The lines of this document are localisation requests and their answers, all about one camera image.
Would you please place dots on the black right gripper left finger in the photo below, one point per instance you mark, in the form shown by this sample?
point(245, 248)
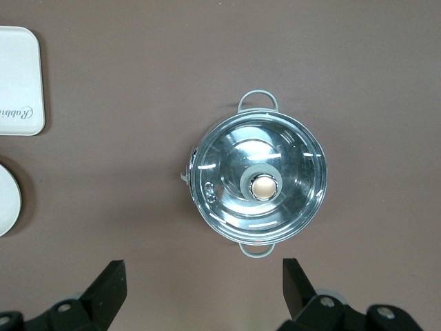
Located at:
point(96, 300)

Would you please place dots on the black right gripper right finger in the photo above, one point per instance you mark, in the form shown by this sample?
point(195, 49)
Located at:
point(310, 310)

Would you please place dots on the cream round plate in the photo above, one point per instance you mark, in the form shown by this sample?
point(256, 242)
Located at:
point(8, 200)

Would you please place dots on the glass pot lid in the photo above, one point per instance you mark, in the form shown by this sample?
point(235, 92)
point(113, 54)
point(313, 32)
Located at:
point(234, 207)

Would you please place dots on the brown table cover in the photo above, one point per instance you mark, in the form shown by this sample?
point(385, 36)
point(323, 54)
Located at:
point(138, 86)

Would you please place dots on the steel pot with glass lid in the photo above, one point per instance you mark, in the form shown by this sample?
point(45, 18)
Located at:
point(256, 96)

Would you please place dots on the cream rabbit print tray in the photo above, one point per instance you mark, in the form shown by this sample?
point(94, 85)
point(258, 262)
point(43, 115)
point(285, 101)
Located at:
point(19, 79)

